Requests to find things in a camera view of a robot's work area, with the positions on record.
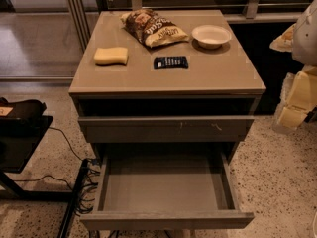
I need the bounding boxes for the black bag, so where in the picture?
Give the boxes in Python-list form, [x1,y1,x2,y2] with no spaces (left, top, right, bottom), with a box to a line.
[0,97,47,124]

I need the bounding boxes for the brown chip bag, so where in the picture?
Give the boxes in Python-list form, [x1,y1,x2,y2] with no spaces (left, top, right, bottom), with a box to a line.
[120,9,189,48]

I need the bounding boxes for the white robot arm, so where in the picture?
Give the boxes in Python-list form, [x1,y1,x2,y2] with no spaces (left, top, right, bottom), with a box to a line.
[269,0,317,134]

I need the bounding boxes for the black snack bar wrapper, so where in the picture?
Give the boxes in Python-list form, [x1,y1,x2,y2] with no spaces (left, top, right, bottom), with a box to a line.
[154,56,188,69]

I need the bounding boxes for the black side table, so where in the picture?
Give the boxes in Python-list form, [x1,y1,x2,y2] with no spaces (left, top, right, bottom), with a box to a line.
[0,115,88,238]

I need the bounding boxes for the grey top drawer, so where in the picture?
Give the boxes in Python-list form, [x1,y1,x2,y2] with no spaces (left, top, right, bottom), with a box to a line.
[78,116,254,143]

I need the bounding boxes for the yellow sponge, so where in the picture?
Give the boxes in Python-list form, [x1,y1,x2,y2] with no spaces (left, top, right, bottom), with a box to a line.
[93,47,128,65]

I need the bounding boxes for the black floor cables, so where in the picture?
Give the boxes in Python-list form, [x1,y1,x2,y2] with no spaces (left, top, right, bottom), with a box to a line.
[13,126,102,216]

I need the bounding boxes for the grey drawer cabinet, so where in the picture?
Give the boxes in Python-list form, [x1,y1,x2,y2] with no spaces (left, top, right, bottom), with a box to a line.
[69,12,265,158]

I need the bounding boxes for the white bowl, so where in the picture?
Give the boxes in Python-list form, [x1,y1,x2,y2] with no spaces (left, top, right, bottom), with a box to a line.
[191,25,232,49]

